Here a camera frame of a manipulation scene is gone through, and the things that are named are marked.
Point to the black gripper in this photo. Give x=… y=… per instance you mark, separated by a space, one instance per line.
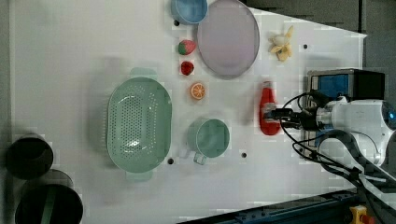
x=305 y=120

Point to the red felt ketchup bottle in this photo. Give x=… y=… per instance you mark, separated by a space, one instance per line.
x=267 y=105

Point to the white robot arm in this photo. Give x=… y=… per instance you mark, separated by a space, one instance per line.
x=352 y=139

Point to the lilac round plate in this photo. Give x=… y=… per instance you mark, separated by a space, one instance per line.
x=228 y=38

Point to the yellow felt banana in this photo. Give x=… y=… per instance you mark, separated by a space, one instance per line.
x=281 y=45

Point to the green mug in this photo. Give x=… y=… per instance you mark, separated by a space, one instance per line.
x=208 y=138

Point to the black toaster oven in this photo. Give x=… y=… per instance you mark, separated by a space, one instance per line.
x=345 y=84

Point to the felt orange slice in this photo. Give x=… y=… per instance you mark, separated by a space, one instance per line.
x=197 y=91

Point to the red felt strawberry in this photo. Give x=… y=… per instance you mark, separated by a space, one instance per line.
x=186 y=68

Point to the pink felt strawberry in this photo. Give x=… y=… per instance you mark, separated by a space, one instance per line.
x=186 y=47

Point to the blue cup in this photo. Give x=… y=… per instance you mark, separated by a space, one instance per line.
x=189 y=11

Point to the green colander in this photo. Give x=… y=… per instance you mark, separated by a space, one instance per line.
x=138 y=130

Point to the green spatula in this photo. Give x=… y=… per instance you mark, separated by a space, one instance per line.
x=48 y=206

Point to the black cylinder with spatula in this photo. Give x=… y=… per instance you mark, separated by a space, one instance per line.
x=68 y=208

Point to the black cylinder holder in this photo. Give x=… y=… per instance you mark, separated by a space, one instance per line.
x=29 y=157

